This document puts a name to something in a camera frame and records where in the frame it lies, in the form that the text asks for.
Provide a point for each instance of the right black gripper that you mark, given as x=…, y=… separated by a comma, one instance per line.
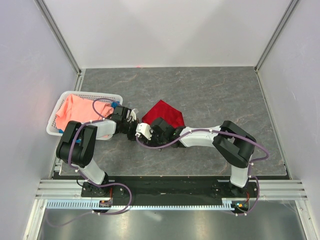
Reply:
x=151, y=142

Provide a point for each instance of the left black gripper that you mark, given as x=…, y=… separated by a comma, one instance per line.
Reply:
x=132, y=137

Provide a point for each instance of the red cloth napkin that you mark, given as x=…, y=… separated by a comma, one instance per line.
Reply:
x=165, y=111

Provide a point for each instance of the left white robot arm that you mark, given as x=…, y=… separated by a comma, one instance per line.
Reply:
x=77, y=144

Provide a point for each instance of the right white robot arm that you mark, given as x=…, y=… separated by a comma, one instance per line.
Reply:
x=230, y=140

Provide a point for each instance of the blue cloth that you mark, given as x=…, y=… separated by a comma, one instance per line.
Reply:
x=115, y=103

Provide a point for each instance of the pink cloth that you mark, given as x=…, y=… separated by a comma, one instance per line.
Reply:
x=75, y=112

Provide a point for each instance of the white plastic basket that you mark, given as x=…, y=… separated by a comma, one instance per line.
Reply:
x=52, y=129

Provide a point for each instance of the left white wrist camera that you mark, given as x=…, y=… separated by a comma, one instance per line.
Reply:
x=132, y=115

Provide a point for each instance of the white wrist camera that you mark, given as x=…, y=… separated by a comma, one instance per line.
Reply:
x=144, y=129
x=132, y=115

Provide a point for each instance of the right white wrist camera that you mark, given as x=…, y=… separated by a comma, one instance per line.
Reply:
x=144, y=129

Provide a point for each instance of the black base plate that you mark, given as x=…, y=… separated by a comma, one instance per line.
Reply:
x=176, y=190

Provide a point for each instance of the slotted cable duct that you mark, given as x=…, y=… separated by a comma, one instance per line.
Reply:
x=95, y=205

